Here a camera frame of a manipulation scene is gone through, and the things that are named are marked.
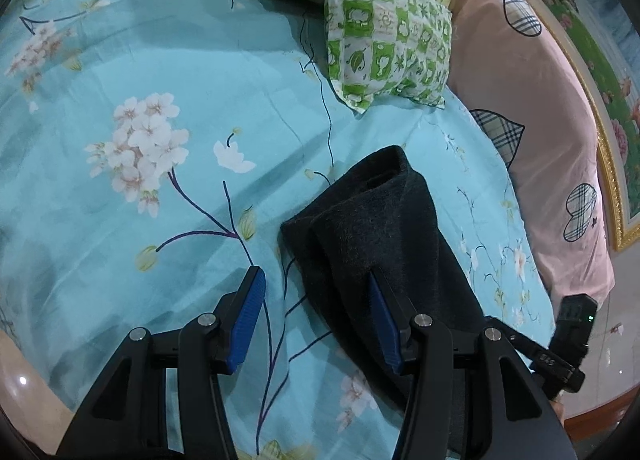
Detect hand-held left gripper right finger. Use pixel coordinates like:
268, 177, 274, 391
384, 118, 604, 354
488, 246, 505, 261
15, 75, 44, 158
369, 274, 577, 460

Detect dark grey pants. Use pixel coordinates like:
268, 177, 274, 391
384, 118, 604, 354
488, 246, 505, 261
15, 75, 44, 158
280, 145, 506, 456

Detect gold framed floral headboard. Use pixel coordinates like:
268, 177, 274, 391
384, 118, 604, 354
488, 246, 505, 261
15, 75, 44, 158
452, 0, 640, 253

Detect green checked pillow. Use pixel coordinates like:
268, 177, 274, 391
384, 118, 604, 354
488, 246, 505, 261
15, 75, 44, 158
323, 0, 453, 114

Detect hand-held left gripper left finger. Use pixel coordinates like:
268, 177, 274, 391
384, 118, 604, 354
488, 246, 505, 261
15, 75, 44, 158
56, 265, 267, 460

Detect turquoise floral bed sheet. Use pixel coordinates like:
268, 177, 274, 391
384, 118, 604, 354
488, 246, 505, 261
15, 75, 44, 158
0, 0, 558, 460

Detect pink pillow with plaid hearts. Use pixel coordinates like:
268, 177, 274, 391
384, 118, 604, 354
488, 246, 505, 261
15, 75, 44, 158
445, 0, 616, 303

